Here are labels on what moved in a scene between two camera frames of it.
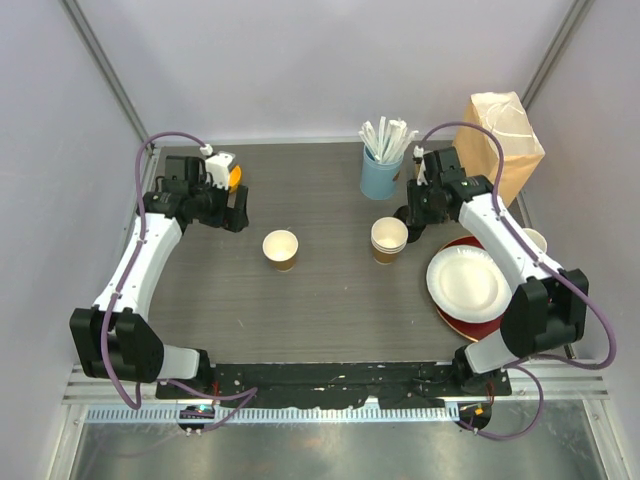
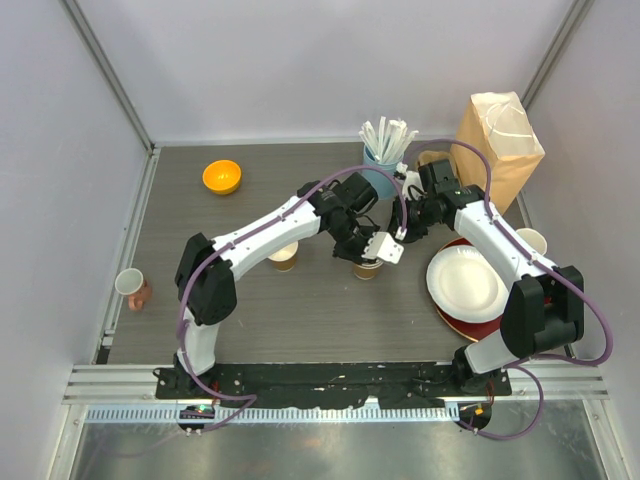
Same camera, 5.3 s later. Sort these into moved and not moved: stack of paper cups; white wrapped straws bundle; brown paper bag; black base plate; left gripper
Moved: left gripper; stack of paper cups
Not moved: brown paper bag; white wrapped straws bundle; black base plate
